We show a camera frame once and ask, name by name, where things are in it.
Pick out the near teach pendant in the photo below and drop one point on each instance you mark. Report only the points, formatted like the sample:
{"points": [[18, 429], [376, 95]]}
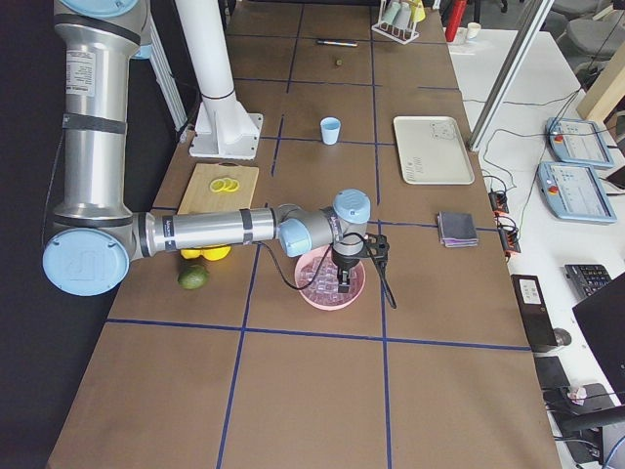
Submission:
{"points": [[574, 192]]}

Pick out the pile of ice cubes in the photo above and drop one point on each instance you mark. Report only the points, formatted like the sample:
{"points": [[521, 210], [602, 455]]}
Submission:
{"points": [[324, 290]]}

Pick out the grey folded cloth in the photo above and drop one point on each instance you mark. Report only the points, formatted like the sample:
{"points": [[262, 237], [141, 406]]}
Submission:
{"points": [[456, 229]]}

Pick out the green avocado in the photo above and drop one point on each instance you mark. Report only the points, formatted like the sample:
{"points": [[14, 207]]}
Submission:
{"points": [[192, 277]]}

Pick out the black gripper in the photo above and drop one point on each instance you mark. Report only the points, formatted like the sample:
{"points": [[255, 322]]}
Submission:
{"points": [[344, 265]]}

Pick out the pink bowl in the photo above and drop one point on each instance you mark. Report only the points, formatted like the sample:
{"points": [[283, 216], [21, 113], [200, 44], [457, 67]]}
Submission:
{"points": [[306, 257]]}

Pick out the grey white cup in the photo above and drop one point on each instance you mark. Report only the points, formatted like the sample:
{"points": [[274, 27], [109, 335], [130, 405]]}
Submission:
{"points": [[403, 16]]}

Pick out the lemon slices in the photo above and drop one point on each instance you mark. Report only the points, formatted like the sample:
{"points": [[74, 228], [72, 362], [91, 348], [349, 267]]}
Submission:
{"points": [[225, 184]]}

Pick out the white wire cup rack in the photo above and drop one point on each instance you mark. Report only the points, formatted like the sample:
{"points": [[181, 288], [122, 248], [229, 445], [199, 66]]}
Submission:
{"points": [[402, 37]]}

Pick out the red cylinder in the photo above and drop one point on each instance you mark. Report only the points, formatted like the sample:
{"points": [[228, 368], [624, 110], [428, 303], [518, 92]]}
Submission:
{"points": [[454, 19]]}

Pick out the aluminium frame post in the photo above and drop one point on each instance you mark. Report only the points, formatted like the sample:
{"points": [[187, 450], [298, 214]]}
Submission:
{"points": [[536, 13]]}

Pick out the bamboo cutting board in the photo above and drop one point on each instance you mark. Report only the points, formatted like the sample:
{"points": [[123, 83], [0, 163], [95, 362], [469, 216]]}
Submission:
{"points": [[199, 199]]}

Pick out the mint green cup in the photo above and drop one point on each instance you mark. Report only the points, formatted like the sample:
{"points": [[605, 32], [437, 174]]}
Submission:
{"points": [[389, 12]]}

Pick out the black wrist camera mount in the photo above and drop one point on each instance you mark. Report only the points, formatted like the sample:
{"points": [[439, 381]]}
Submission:
{"points": [[377, 248]]}

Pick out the steel muddler black tip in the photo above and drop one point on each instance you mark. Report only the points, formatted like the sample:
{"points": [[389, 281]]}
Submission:
{"points": [[336, 42]]}

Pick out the black computer mouse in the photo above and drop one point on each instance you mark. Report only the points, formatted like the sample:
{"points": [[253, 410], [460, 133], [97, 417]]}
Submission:
{"points": [[563, 337]]}

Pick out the far teach pendant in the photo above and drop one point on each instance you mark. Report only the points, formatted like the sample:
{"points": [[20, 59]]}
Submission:
{"points": [[578, 141]]}

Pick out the teach pendant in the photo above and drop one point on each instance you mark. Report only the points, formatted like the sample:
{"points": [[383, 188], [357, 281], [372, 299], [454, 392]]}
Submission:
{"points": [[574, 192], [578, 141]]}

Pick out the lemon near board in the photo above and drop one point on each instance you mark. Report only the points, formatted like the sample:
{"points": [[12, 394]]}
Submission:
{"points": [[215, 253]]}

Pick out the black keyboard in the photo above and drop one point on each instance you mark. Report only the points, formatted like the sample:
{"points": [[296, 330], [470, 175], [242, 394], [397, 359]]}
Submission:
{"points": [[587, 278]]}

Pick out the light blue cup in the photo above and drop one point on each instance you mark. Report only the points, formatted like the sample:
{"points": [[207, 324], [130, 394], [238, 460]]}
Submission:
{"points": [[330, 127]]}

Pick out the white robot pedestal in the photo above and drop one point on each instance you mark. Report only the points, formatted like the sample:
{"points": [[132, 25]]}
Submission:
{"points": [[223, 128]]}

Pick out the cream bear tray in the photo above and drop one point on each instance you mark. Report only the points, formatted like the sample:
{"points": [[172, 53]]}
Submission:
{"points": [[431, 151]]}

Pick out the yellow cup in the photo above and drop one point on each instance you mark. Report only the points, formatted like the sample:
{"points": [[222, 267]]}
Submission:
{"points": [[418, 12]]}

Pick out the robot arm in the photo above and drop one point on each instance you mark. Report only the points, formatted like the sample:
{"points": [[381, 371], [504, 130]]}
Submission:
{"points": [[96, 236]]}

